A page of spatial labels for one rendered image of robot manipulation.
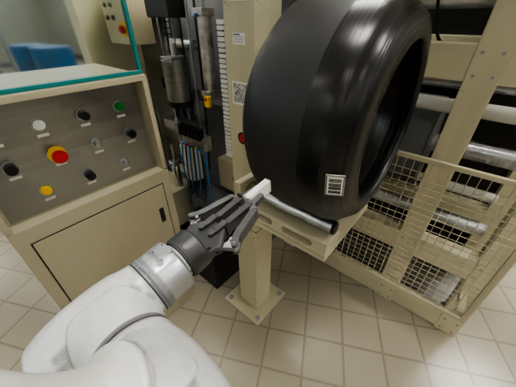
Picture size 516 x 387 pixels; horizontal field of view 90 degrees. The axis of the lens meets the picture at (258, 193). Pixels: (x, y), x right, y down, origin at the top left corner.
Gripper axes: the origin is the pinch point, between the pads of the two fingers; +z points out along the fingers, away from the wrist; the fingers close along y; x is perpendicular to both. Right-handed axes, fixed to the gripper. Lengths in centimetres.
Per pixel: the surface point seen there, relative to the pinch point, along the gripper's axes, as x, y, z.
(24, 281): 105, 158, -65
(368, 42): -23.1, -8.8, 24.4
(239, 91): -4.5, 35.5, 33.3
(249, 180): 22.8, 26.0, 23.3
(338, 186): 2.3, -11.4, 13.4
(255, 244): 63, 29, 24
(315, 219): 25.4, -2.4, 21.8
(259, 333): 116, 18, 7
